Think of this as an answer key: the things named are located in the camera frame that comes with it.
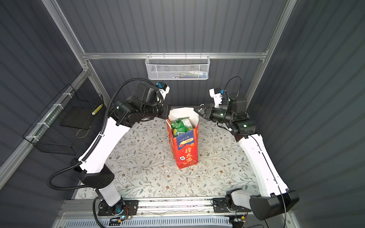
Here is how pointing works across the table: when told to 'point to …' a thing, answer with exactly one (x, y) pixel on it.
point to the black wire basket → (71, 124)
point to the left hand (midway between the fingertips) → (172, 109)
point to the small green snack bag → (182, 125)
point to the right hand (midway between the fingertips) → (196, 109)
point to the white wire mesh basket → (177, 67)
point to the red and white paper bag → (185, 146)
